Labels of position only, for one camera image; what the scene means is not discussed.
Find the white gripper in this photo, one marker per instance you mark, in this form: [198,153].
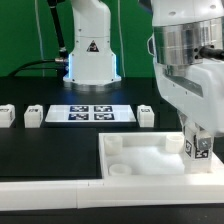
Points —
[198,92]

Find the white square table top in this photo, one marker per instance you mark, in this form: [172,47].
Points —
[143,154]

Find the white L-shaped obstacle fence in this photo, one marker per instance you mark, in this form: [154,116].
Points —
[114,191]

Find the white marker base plate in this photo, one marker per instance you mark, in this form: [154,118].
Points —
[90,113]

